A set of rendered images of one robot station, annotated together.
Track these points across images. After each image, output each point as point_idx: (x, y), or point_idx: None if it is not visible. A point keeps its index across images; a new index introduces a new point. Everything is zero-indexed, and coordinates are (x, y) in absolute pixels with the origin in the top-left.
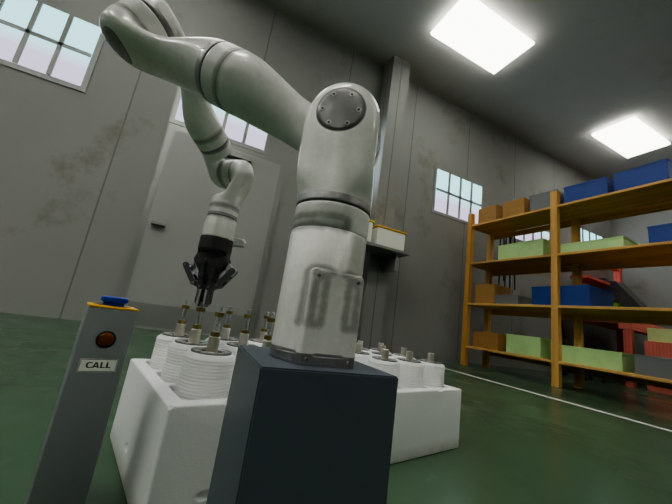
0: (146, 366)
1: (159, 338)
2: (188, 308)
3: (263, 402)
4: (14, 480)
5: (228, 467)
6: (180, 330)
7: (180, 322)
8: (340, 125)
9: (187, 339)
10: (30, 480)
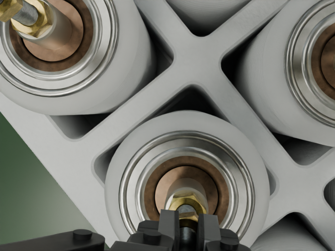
0: (37, 120)
1: (12, 100)
2: (22, 6)
3: None
4: (6, 239)
5: None
6: (54, 43)
7: (32, 36)
8: None
9: (147, 167)
10: (25, 234)
